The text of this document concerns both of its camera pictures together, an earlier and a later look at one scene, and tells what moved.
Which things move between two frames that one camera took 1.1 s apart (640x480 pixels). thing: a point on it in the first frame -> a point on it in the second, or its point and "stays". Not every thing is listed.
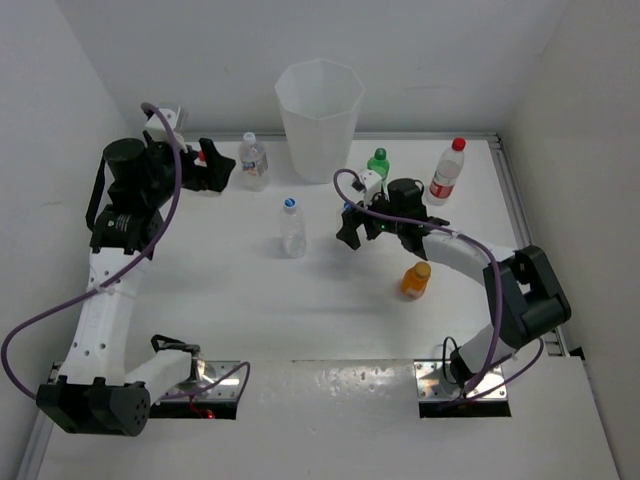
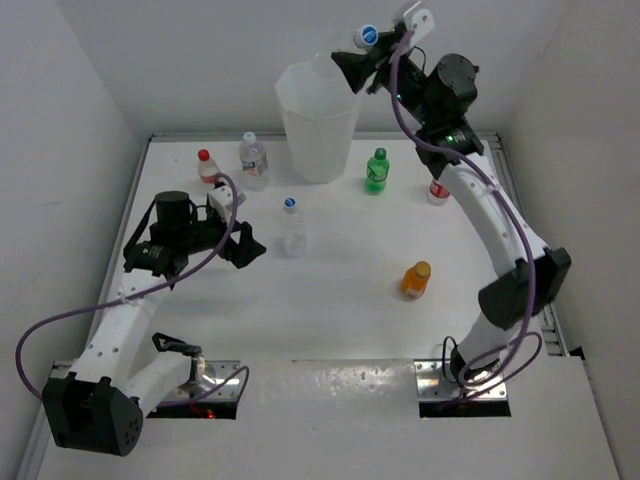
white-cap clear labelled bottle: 254,159 stays
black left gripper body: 193,176 -> 210,234
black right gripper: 352,219 -> 359,66
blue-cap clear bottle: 293,230 stays
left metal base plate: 209,373 stays
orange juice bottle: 415,280 stays
